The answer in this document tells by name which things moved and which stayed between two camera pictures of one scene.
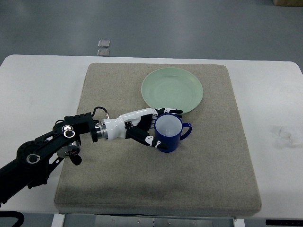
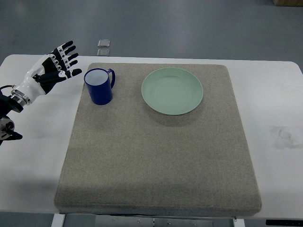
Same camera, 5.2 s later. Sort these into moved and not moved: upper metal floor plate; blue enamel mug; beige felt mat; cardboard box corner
Moved: blue enamel mug
Not moved: cardboard box corner; upper metal floor plate; beige felt mat
